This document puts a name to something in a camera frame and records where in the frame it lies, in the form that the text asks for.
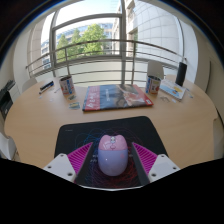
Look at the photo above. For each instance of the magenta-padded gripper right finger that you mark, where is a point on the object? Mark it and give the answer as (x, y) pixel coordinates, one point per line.
(163, 165)

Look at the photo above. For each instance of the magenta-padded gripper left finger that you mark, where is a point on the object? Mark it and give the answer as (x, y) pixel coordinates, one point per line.
(63, 166)

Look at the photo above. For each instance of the pink and lilac computer mouse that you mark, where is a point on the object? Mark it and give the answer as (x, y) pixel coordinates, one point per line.
(112, 158)

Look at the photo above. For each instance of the black mouse pad red-blue print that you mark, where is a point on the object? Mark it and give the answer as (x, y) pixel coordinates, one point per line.
(140, 130)

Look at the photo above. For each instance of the white chair wooden legs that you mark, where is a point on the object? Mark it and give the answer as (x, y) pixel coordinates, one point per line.
(6, 146)

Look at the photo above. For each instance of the small printed card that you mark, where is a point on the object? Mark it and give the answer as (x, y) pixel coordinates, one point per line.
(72, 97)
(74, 105)

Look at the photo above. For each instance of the white illustrated booklet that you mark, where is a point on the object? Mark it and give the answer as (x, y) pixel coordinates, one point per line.
(172, 89)

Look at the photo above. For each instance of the printed cup with blue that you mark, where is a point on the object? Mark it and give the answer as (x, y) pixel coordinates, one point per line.
(67, 85)

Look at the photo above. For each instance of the printed cup with red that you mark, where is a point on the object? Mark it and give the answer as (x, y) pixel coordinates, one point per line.
(153, 85)

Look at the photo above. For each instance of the black stapler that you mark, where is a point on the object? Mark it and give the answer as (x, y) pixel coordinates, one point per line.
(46, 86)

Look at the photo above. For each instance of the colourful magazine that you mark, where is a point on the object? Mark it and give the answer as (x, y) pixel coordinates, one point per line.
(116, 96)

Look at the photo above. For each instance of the black cylinder speaker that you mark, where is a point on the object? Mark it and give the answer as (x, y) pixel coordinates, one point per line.
(181, 74)

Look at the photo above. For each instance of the metal balcony railing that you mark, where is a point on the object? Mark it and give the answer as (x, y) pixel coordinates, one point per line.
(100, 41)

